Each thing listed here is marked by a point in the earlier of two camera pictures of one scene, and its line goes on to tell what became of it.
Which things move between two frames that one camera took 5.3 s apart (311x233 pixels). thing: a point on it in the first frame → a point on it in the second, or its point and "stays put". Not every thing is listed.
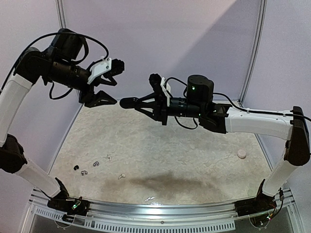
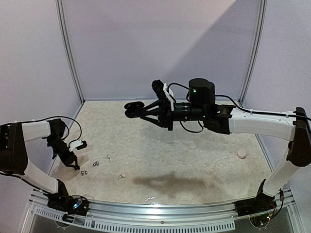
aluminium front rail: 164,210 stays put
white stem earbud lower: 122,175 stays put
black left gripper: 100,95 → 67,159
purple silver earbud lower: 84,172 stays put
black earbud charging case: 129,102 → 134,109
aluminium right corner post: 264,4 stays put
